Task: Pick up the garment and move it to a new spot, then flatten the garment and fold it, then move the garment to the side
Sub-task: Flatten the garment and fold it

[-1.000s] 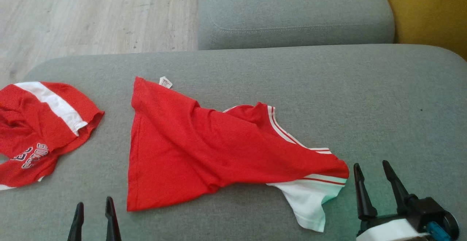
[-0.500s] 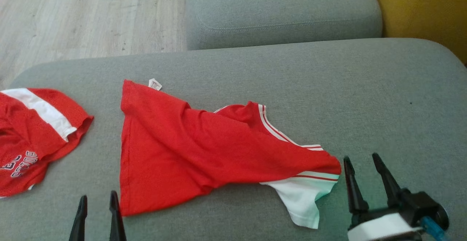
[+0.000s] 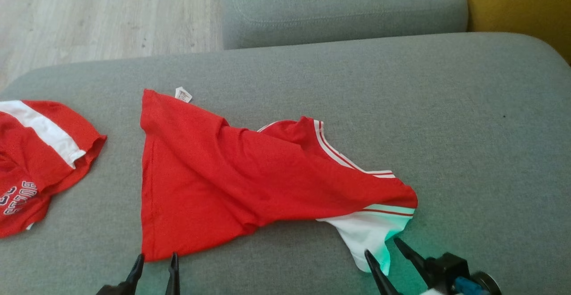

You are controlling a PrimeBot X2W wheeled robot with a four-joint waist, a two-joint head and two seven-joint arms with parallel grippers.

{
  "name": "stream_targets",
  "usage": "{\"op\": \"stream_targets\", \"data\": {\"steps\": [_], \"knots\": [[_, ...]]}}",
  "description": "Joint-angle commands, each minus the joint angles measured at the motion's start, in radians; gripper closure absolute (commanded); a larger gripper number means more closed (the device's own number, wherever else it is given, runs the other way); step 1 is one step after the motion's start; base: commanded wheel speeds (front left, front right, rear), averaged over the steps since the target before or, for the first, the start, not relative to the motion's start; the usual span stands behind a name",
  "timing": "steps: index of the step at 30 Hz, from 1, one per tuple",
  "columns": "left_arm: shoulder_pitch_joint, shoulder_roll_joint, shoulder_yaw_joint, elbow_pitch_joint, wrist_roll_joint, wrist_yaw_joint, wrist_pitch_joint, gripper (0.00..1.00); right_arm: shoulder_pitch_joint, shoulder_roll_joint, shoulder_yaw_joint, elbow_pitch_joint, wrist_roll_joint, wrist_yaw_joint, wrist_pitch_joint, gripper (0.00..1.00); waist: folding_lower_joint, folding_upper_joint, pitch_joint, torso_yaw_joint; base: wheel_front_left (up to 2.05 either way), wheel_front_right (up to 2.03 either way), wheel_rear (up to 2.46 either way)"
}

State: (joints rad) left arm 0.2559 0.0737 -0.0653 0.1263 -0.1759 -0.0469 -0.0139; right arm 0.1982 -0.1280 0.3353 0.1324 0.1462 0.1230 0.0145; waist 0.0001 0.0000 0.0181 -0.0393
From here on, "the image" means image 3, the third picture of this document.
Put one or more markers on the grey fabric sofa cushion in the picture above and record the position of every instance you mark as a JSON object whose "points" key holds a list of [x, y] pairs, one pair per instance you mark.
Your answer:
{"points": [[339, 5]]}

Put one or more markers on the red mesh basketball shorts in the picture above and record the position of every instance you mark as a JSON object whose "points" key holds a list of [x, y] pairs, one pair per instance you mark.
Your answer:
{"points": [[35, 161]]}

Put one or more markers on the yellow cushion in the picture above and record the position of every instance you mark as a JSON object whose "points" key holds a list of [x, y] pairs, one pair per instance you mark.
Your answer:
{"points": [[522, 5]]}

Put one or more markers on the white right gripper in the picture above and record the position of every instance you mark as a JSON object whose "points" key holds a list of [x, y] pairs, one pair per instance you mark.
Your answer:
{"points": [[430, 292]]}

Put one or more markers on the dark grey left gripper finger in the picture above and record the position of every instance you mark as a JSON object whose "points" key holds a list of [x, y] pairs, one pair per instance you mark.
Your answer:
{"points": [[135, 275], [173, 277]]}

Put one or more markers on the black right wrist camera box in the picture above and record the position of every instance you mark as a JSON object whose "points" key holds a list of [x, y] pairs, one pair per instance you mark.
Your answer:
{"points": [[446, 270]]}

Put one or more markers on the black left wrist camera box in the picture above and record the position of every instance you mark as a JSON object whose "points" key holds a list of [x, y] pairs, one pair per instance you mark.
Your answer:
{"points": [[113, 289]]}

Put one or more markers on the red and white basketball jersey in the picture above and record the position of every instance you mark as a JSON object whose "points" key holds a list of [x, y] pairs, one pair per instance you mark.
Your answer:
{"points": [[200, 174]]}

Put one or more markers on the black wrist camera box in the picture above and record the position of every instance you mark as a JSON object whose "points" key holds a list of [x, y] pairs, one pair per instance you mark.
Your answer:
{"points": [[446, 270], [113, 289]]}

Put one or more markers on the grey fabric sofa seat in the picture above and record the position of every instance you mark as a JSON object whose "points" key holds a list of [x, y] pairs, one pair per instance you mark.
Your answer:
{"points": [[312, 85]]}

